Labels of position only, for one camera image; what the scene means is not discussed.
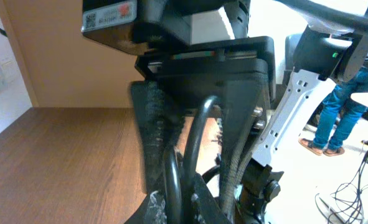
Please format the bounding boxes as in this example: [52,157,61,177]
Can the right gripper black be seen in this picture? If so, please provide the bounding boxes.
[81,0,276,193]

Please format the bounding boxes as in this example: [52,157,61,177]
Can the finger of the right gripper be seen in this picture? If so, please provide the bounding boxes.
[219,80,265,218]

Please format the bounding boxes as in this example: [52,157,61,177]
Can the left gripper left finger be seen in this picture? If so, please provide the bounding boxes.
[125,190,167,224]

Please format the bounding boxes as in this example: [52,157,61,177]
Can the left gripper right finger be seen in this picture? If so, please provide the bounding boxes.
[186,174,231,224]

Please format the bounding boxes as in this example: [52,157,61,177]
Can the black USB cable bundle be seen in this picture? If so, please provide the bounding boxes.
[162,95,224,224]

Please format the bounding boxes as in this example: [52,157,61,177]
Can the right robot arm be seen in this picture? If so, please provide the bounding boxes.
[81,0,368,223]

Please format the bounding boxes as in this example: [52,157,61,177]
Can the person in blue jeans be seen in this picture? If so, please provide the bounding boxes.
[298,54,368,157]

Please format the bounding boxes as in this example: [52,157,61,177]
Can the floor cables black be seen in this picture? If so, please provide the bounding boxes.
[314,150,368,224]

